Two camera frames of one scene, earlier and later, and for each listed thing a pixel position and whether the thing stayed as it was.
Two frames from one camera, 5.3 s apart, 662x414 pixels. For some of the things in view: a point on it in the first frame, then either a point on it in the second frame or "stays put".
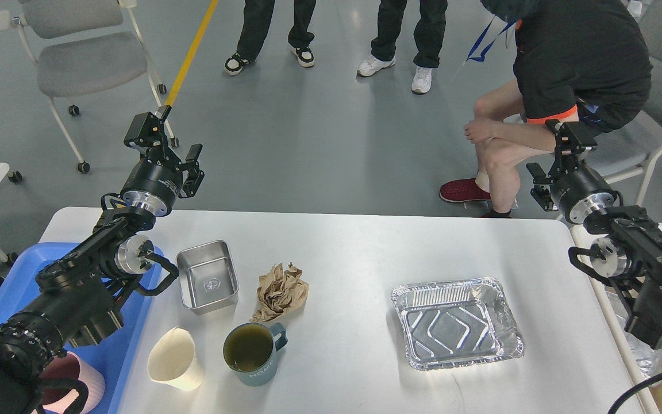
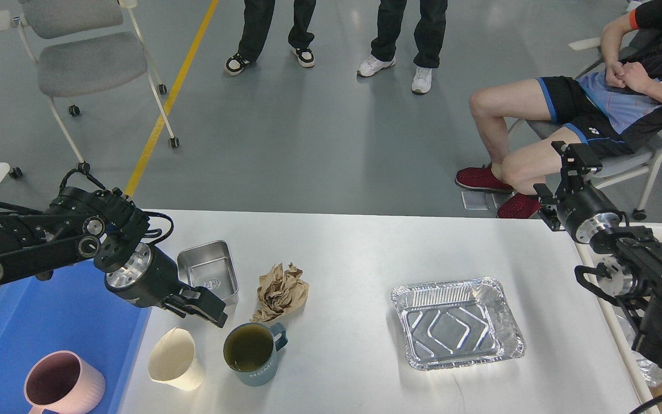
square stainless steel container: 207,276 stays put
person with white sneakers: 428,40 stays put
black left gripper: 156,181 -> 145,276
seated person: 588,61 -> 650,79
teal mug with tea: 251,349 stays put
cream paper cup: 172,360 stays put
